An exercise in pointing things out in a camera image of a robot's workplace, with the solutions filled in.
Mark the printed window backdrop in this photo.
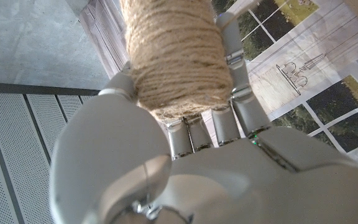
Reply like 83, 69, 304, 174
79, 0, 358, 178

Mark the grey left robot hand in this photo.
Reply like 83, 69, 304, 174
50, 12, 358, 224

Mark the jute twine spool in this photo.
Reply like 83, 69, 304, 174
119, 0, 234, 121

